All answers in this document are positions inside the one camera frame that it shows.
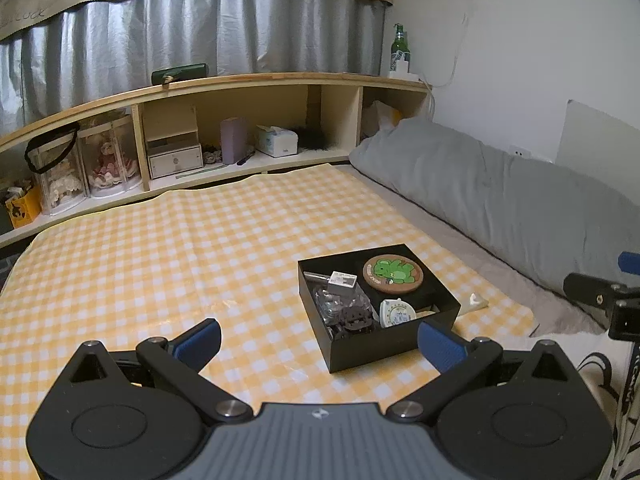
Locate round white tin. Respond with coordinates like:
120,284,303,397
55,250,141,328
378,299,416,330

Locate clear case with dark contents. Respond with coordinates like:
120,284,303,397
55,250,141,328
310,284,376,328

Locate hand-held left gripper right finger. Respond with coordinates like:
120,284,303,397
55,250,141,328
389,321,586,423

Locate white wall panel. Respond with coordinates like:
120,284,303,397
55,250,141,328
555,99,640,183

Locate white plastic bag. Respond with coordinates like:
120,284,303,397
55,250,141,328
362,100,403,136

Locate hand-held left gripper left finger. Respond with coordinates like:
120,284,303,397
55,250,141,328
55,318,254,423

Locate small wooden drawer organiser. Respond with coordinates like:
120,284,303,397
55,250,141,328
142,106,204,180

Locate round green frog coaster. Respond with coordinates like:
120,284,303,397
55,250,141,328
362,255,424,294

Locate grey bed sheet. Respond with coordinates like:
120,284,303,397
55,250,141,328
345,165,611,341

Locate silver curtain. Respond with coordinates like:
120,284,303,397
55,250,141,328
0,0,391,136

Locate green glass bottle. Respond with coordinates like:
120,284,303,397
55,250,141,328
390,23,411,75

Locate white cartoon print shirt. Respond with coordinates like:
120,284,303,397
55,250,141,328
580,345,640,480

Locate dark hair claw clip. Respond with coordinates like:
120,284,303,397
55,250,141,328
330,307,378,342

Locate dark green case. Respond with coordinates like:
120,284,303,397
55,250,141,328
151,63,208,86

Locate display case with pink doll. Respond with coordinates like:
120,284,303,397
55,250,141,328
77,115,143,198

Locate grey pillow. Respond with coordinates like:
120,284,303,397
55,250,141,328
348,117,640,306

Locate black feather duster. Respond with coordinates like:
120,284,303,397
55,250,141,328
297,127,333,153

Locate wooden shelf unit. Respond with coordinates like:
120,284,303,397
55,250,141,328
0,72,435,248

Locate yellow box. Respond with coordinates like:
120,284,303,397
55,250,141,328
5,185,42,228

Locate purple box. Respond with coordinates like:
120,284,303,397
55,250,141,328
220,117,248,164

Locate white tissue pack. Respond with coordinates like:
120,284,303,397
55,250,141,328
256,125,299,157

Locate black strap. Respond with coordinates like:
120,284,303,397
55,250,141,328
25,124,81,176

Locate yellow checked mat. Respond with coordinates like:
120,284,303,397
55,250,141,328
0,164,538,411

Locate metal ruler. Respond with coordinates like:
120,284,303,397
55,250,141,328
175,165,221,179

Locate display case with cream doll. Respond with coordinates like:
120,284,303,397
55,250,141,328
37,125,91,211

